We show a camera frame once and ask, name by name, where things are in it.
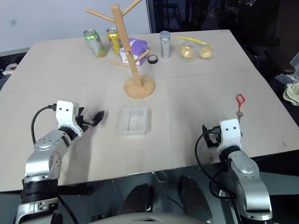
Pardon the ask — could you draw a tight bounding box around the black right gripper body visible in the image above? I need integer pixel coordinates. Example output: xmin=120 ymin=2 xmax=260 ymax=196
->
xmin=206 ymin=126 xmax=221 ymax=148

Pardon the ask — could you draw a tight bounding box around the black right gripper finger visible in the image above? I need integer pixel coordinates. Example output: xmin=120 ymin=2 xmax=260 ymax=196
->
xmin=201 ymin=125 xmax=210 ymax=147

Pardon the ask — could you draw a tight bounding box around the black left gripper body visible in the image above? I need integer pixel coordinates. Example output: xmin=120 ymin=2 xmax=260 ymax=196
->
xmin=75 ymin=115 xmax=94 ymax=133

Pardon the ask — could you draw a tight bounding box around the clear plastic tray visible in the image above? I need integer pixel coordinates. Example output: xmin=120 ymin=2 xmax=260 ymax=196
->
xmin=116 ymin=107 xmax=151 ymax=136

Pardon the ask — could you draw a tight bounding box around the key with red tag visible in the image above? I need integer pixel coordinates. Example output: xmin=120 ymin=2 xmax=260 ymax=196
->
xmin=235 ymin=94 xmax=247 ymax=123

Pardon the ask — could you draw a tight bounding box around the green drink can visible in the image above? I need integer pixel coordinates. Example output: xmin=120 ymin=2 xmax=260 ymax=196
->
xmin=83 ymin=29 xmax=108 ymax=58

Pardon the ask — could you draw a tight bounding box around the yellow drink can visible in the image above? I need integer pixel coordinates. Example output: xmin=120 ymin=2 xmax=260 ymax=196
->
xmin=106 ymin=27 xmax=122 ymax=56

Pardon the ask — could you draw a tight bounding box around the wooden mug tree rack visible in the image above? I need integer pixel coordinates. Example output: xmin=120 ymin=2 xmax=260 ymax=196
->
xmin=85 ymin=0 xmax=156 ymax=99

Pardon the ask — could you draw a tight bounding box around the purple and white carton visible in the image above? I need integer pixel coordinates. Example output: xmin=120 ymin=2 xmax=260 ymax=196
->
xmin=119 ymin=37 xmax=149 ymax=66

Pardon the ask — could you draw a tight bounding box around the yellow round cake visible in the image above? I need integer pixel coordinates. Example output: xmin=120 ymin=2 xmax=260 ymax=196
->
xmin=179 ymin=44 xmax=195 ymax=59
xmin=199 ymin=45 xmax=214 ymax=59

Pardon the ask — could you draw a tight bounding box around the small white object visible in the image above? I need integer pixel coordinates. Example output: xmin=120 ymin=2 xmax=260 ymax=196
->
xmin=1 ymin=63 xmax=17 ymax=76

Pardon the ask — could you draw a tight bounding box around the clear zip plastic bag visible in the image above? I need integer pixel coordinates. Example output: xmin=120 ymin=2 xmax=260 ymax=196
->
xmin=175 ymin=36 xmax=214 ymax=61

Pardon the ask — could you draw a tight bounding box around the pale green cloth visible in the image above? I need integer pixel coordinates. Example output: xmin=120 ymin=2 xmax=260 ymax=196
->
xmin=283 ymin=82 xmax=299 ymax=106

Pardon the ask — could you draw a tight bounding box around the silver metal canister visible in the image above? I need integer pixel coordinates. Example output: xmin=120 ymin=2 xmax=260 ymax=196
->
xmin=159 ymin=30 xmax=171 ymax=59

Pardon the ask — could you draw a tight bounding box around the crumpled clear plastic wrap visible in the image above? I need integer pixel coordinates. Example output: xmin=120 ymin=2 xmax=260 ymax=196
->
xmin=275 ymin=53 xmax=299 ymax=87

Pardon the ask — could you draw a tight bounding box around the dark monitor screen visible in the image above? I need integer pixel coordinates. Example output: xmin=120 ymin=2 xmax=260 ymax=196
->
xmin=146 ymin=0 xmax=236 ymax=34

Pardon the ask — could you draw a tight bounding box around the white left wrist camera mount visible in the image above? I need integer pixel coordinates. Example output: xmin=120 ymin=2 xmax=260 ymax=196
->
xmin=56 ymin=100 xmax=84 ymax=137

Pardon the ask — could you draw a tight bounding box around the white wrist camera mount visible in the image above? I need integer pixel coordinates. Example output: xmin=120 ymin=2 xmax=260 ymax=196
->
xmin=218 ymin=118 xmax=242 ymax=153
xmin=56 ymin=100 xmax=84 ymax=137

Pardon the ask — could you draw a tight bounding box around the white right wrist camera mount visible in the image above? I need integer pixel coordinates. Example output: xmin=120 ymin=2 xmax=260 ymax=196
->
xmin=218 ymin=118 xmax=242 ymax=153

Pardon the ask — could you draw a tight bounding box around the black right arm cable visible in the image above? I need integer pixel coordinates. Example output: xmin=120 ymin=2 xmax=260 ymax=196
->
xmin=194 ymin=132 xmax=237 ymax=199

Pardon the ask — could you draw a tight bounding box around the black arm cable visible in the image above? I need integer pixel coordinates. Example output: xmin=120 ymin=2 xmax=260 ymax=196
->
xmin=194 ymin=132 xmax=237 ymax=199
xmin=30 ymin=105 xmax=58 ymax=144

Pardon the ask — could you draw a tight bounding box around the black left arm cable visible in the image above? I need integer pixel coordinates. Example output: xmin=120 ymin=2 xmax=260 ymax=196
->
xmin=30 ymin=105 xmax=58 ymax=144

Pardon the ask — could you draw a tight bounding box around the thin white cord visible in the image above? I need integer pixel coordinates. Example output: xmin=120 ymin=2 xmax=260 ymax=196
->
xmin=151 ymin=171 xmax=168 ymax=183

